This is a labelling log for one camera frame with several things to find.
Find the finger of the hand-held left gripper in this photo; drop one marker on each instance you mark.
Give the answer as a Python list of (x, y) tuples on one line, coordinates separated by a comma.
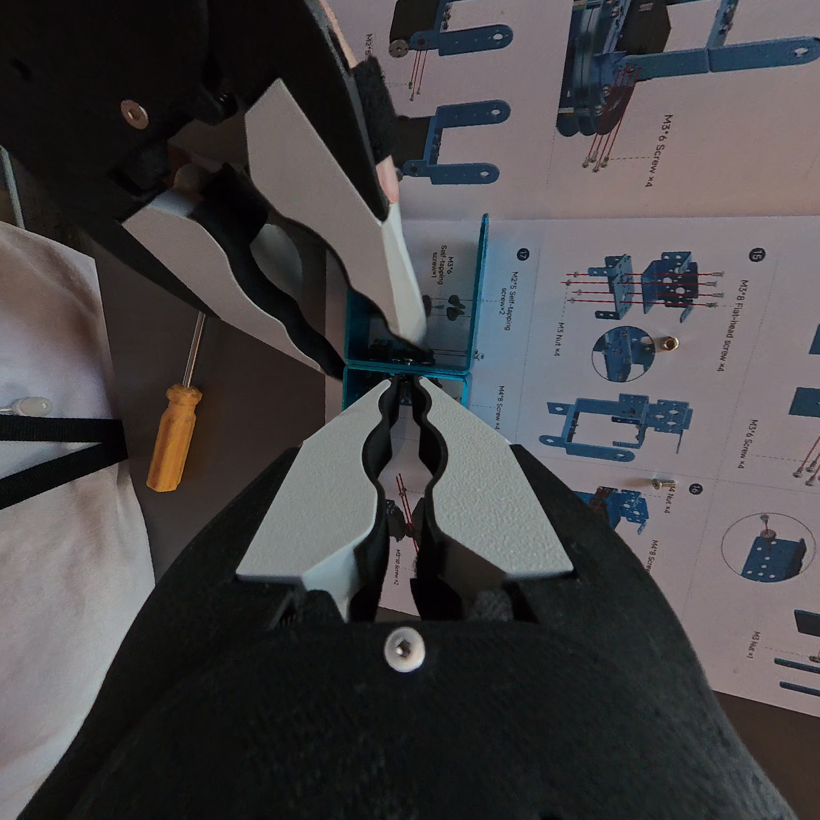
[(307, 160), (192, 256)]

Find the small brass nut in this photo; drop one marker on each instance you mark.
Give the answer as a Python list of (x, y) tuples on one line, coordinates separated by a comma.
[(668, 344)]

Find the person's white shirt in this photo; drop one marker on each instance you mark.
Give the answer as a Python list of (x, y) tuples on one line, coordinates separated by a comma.
[(57, 576)]

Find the grey desk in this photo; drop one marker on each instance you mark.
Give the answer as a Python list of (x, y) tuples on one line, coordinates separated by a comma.
[(256, 397)]

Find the small silver screw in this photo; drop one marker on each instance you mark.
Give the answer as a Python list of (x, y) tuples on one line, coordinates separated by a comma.
[(664, 483)]

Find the blue metal bracket assembly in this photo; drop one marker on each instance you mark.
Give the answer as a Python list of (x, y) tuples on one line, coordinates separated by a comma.
[(482, 288)]

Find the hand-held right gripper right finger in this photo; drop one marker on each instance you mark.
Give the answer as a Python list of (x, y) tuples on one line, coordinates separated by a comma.
[(487, 499)]

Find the printed instruction manual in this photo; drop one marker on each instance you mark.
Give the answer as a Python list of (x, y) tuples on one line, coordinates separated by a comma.
[(640, 192)]

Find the person's left hand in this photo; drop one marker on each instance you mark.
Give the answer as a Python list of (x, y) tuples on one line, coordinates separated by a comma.
[(388, 179)]

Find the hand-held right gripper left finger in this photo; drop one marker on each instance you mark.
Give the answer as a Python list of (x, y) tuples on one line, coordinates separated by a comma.
[(320, 493)]

